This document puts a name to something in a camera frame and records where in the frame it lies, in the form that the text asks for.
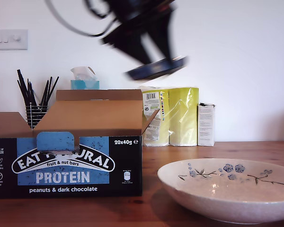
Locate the blue snackbar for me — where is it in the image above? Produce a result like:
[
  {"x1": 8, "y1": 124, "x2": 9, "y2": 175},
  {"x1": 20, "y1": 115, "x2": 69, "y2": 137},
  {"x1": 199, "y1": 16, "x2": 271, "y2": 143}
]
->
[{"x1": 124, "y1": 56, "x2": 189, "y2": 81}]

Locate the teal tissue box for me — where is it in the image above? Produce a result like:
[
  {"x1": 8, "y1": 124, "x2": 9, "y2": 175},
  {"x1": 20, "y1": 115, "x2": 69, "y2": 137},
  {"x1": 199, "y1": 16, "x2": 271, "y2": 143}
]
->
[{"x1": 70, "y1": 80, "x2": 100, "y2": 90}]

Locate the small white printed carton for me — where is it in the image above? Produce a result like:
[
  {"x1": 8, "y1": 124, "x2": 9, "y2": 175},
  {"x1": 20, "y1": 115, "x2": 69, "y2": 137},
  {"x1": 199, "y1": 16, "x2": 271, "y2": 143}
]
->
[{"x1": 197, "y1": 102, "x2": 216, "y2": 147}]

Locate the black blue snackbar carton box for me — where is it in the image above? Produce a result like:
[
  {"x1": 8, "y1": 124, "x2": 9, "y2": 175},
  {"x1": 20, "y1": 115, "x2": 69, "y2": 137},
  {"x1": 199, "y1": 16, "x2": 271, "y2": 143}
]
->
[{"x1": 0, "y1": 89, "x2": 161, "y2": 200}]

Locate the white floral ceramic plate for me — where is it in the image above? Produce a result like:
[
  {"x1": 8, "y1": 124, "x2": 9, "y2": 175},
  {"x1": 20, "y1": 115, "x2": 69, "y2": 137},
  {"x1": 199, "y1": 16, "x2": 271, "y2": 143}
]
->
[{"x1": 157, "y1": 158, "x2": 284, "y2": 225}]

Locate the white paper tissue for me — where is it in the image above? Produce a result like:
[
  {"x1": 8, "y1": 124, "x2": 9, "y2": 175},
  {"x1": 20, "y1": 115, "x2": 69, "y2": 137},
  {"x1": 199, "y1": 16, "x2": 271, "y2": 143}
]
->
[{"x1": 70, "y1": 66, "x2": 97, "y2": 81}]

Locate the yellow paper towel pack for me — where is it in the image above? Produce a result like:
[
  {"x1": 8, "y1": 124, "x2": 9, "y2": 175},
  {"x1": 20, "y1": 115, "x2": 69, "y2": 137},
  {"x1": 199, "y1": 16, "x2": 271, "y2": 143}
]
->
[{"x1": 139, "y1": 86, "x2": 200, "y2": 147}]

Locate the black thin stick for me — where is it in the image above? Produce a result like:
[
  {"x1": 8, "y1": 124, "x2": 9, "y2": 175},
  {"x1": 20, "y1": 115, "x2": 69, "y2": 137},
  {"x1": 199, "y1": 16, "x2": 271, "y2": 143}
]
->
[
  {"x1": 17, "y1": 80, "x2": 29, "y2": 107},
  {"x1": 38, "y1": 80, "x2": 49, "y2": 107},
  {"x1": 26, "y1": 78, "x2": 33, "y2": 106},
  {"x1": 40, "y1": 76, "x2": 53, "y2": 107},
  {"x1": 16, "y1": 69, "x2": 34, "y2": 107},
  {"x1": 43, "y1": 76, "x2": 60, "y2": 107}
]

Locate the long thin black cable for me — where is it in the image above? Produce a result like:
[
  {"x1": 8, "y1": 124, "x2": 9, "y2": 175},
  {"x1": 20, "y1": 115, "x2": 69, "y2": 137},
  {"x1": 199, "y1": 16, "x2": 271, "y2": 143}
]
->
[{"x1": 44, "y1": 0, "x2": 118, "y2": 38}]

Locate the thick black cable loop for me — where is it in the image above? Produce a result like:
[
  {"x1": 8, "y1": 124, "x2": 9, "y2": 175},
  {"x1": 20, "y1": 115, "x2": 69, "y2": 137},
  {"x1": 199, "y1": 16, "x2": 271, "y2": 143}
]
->
[{"x1": 84, "y1": 0, "x2": 108, "y2": 19}]

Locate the white wall light switch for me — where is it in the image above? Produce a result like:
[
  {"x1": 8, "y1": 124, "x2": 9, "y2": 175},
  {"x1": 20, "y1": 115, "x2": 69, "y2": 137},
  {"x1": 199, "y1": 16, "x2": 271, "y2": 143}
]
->
[{"x1": 0, "y1": 29, "x2": 29, "y2": 51}]

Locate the wire mesh stick holder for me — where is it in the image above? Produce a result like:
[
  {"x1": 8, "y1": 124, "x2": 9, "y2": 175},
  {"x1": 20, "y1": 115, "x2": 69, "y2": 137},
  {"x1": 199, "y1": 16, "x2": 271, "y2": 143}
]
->
[{"x1": 25, "y1": 105, "x2": 49, "y2": 130}]

